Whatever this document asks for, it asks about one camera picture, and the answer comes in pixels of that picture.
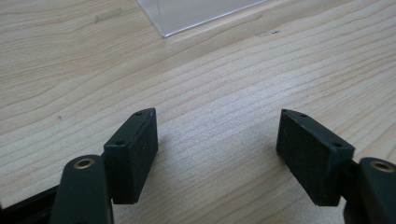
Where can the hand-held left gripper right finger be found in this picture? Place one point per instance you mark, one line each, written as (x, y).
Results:
(314, 155)

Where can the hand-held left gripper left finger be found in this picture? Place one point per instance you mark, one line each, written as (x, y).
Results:
(130, 155)

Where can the clear acrylic box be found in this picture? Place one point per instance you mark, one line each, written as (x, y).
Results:
(186, 14)

